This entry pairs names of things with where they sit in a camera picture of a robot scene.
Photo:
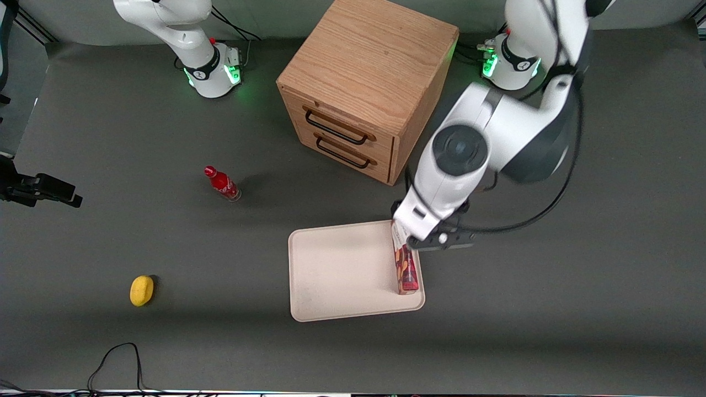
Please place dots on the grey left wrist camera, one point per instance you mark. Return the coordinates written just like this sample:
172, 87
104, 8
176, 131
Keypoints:
455, 240

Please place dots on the wooden drawer cabinet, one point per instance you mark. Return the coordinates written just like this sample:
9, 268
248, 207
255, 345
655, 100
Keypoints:
367, 66

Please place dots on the wooden drawer front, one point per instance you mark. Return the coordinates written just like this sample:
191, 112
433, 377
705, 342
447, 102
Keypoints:
380, 168
380, 146

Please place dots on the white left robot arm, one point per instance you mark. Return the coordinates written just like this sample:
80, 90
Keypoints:
513, 127

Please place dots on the red cookie box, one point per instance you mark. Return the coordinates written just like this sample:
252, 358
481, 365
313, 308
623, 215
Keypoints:
407, 273

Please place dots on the red cola bottle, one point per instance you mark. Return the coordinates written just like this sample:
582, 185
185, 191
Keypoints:
222, 183

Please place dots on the yellow lemon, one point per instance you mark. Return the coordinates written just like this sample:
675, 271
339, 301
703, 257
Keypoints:
141, 290

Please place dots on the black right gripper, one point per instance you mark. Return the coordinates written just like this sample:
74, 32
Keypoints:
7, 174

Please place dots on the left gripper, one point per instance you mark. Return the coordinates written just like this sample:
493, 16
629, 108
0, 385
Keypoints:
396, 205

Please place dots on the beige rectangular tray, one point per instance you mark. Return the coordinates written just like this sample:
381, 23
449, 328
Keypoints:
342, 270

